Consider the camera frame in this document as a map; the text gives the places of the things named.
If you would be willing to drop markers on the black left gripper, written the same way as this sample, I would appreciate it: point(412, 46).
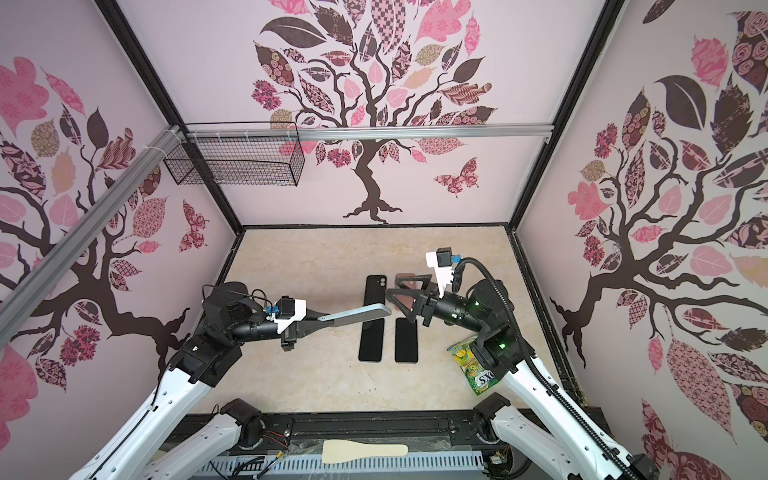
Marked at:
point(307, 328)

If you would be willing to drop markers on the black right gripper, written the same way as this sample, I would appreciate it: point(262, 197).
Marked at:
point(426, 301)

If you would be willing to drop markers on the black phone case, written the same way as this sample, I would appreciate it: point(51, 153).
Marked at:
point(375, 290)

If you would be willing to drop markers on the purple smartphone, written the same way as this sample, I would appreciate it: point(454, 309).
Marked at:
point(406, 341)

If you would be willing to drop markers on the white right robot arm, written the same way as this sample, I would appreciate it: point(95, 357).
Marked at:
point(564, 441)

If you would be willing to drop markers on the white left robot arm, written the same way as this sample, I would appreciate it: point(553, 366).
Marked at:
point(232, 317)

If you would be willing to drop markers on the green candy bag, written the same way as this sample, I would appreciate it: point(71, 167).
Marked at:
point(478, 377)

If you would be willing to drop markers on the beige wooden spatula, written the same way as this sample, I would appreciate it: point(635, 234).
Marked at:
point(343, 451)

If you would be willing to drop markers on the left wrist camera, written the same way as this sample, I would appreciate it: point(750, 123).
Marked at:
point(287, 311)

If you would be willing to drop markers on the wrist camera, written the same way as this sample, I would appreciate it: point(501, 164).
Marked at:
point(443, 262)
point(287, 311)

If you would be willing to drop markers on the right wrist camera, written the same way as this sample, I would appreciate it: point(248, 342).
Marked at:
point(443, 262)

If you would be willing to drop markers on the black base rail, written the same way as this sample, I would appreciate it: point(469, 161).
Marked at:
point(442, 444)

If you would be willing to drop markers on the white slotted cable duct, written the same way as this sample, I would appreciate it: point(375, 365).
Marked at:
point(342, 463)

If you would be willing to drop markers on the black wire basket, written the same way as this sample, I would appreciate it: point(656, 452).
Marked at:
point(259, 153)

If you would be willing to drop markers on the aluminium rail back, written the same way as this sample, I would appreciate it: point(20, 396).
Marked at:
point(374, 133)

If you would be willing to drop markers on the aluminium rail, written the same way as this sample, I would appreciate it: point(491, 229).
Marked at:
point(17, 308)
point(374, 133)

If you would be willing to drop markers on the aluminium rail left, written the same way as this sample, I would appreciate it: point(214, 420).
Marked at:
point(17, 308)

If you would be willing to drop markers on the black vertical frame post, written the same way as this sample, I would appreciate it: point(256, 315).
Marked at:
point(126, 37)

